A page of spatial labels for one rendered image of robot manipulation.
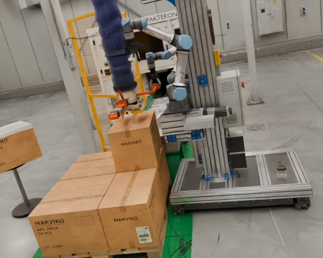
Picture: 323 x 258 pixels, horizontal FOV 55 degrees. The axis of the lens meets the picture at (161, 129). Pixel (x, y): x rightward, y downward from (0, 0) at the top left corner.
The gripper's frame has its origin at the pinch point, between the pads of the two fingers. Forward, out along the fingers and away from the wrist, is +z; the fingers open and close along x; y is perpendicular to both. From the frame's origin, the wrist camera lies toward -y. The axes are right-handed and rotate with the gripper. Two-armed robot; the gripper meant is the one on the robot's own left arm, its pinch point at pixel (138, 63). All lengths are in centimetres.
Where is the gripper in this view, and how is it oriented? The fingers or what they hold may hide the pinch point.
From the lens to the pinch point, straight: 257.3
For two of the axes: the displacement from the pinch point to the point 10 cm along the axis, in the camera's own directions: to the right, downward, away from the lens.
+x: -2.0, 3.5, -9.2
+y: -9.6, 1.1, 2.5
